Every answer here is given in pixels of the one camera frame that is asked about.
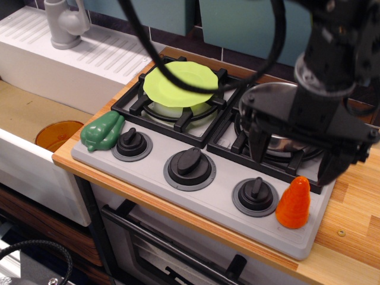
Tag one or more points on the orange toy carrot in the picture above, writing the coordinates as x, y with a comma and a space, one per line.
293, 208

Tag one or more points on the black middle stove knob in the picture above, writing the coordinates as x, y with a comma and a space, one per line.
189, 170

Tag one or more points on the stainless steel pan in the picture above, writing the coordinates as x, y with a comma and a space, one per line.
278, 146

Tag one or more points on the black right stove knob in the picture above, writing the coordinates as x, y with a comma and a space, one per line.
255, 197

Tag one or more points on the brass screw in counter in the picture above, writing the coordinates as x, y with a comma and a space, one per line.
341, 233

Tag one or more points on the grey toy faucet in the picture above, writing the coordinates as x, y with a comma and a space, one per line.
66, 26

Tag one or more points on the light green plastic plate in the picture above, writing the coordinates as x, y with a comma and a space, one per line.
160, 90

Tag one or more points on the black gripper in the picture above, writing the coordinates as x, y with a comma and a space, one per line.
314, 119

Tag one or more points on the black left stove knob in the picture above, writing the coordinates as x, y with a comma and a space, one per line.
132, 146

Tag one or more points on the black right burner grate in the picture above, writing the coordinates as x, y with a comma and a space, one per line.
230, 146

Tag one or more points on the white toy sink unit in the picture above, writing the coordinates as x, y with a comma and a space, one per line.
41, 85

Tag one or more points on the black burner grate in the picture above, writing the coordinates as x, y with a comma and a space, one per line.
230, 146
192, 125

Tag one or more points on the black left burner grate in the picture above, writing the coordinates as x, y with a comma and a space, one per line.
192, 125

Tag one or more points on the toy oven door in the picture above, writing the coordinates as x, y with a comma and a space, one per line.
161, 251

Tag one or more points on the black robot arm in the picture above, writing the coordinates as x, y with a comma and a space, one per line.
343, 51

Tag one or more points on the orange plastic sink drain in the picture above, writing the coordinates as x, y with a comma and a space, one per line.
53, 136

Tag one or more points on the black stove knob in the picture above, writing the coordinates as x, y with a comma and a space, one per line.
255, 197
132, 146
189, 170

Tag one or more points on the green toy bell pepper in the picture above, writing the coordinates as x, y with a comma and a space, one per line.
103, 132

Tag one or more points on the grey toy stove top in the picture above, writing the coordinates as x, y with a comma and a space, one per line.
214, 202

